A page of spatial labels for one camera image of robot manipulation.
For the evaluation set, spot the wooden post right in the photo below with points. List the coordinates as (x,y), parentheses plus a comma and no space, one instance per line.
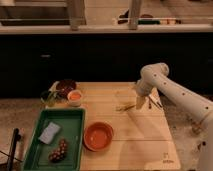
(134,14)

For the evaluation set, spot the dark red grape bunch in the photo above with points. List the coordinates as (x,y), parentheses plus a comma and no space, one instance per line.
(60,152)

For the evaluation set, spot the clutter on back shelf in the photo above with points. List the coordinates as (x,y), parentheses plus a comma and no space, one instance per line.
(146,19)

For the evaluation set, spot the green plastic tray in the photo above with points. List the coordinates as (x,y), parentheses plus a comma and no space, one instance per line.
(71,123)

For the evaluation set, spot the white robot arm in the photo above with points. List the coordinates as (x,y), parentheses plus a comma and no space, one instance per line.
(201,108)

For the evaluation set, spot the red bowl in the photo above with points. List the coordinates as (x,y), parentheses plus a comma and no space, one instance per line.
(98,136)

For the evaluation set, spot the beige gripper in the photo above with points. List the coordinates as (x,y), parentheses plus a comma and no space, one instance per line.
(140,101)

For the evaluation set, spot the wooden post left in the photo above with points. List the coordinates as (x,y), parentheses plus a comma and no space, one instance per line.
(76,13)

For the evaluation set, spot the green vegetables dish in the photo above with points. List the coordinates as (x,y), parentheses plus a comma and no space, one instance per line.
(50,98)

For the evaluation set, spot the wooden post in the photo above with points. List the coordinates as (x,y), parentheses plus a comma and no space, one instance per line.
(134,14)
(76,13)

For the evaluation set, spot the small orange-filled white cup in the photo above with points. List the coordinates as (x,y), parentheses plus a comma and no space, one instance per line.
(75,98)

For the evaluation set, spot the black stand pole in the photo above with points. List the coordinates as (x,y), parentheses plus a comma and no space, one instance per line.
(15,138)

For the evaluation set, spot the dark maroon bowl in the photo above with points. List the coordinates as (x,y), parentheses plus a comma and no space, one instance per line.
(65,86)

